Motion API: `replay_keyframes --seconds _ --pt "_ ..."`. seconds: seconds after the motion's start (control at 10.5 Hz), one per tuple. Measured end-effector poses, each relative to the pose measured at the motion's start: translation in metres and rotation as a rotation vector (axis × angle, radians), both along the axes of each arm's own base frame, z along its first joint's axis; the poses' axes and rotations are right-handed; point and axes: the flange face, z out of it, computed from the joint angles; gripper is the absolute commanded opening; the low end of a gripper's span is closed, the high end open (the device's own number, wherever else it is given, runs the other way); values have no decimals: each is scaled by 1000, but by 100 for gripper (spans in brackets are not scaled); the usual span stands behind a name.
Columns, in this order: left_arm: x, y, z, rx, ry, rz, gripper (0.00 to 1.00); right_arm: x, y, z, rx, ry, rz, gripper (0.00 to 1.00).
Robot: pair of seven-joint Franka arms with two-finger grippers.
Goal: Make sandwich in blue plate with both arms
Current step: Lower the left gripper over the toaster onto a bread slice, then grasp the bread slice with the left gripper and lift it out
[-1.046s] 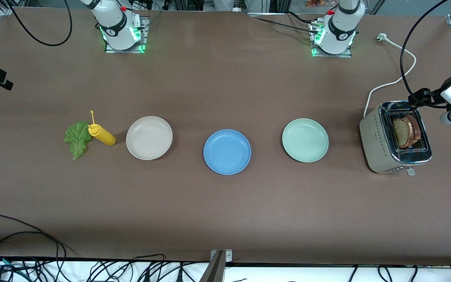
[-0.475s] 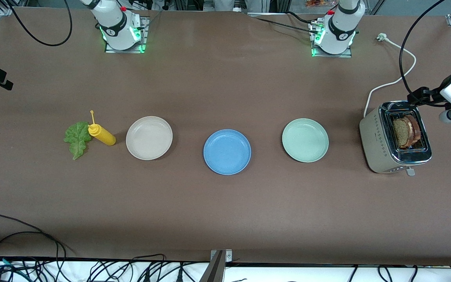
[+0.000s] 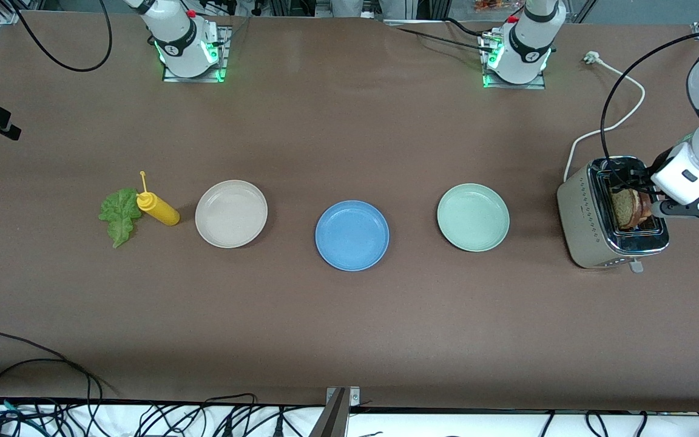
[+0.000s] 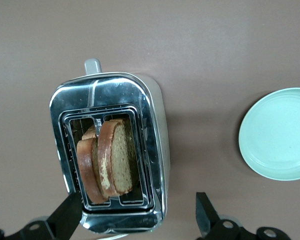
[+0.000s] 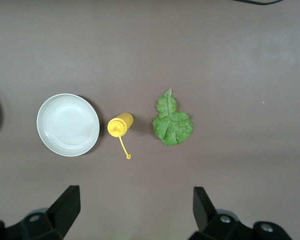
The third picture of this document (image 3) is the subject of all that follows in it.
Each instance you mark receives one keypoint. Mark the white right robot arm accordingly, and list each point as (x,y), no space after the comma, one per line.
(179,36)

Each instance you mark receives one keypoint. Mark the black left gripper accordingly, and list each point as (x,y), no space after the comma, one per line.
(658,164)

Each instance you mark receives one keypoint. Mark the beige round plate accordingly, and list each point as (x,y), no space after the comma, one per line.
(231,213)

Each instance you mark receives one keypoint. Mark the person in light clothes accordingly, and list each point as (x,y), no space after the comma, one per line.
(398,7)

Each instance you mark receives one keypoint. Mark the green lettuce leaf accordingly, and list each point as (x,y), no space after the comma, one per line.
(119,212)

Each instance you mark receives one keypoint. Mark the light brown bread slice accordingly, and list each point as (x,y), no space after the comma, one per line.
(622,209)

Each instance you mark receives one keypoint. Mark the yellow squeeze bottle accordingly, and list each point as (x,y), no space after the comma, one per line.
(161,211)

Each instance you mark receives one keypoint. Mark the beige chrome toaster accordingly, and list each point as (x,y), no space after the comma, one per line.
(580,224)

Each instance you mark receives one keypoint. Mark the blue round plate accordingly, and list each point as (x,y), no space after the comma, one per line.
(352,235)

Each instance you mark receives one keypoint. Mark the green round plate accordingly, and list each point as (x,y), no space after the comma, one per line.
(472,217)

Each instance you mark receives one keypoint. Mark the metal table edge bracket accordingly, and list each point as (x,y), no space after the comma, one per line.
(334,419)

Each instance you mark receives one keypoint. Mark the dark crust bread slice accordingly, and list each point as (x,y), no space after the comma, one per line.
(645,207)

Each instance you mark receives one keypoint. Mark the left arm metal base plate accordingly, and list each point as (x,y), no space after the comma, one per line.
(513,86)

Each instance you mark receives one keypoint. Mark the orange snack packet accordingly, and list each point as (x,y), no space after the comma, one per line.
(495,5)

